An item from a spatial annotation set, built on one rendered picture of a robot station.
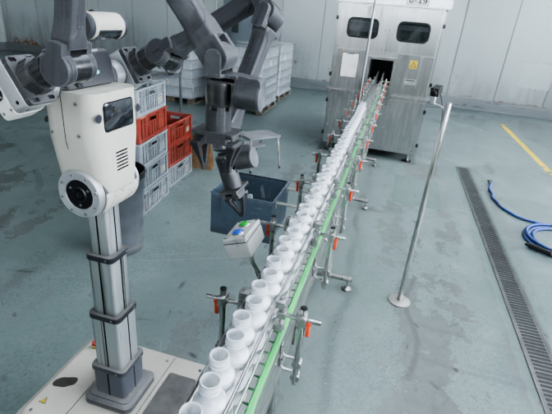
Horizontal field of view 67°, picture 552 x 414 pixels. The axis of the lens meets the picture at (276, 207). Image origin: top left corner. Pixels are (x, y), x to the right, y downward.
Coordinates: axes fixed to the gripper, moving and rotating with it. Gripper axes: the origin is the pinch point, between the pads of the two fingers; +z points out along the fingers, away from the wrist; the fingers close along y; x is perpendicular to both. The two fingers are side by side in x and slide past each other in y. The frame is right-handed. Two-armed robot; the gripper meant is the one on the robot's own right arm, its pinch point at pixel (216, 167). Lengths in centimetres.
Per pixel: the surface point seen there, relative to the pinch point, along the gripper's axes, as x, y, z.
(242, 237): 18.8, 1.2, 27.8
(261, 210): 85, -12, 50
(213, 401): -38.9, 16.8, 26.5
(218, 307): -5.2, 3.9, 35.4
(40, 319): 69, -137, 140
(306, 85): 1057, -187, 125
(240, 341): -26.8, 17.0, 23.7
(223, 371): -32.9, 16.1, 25.9
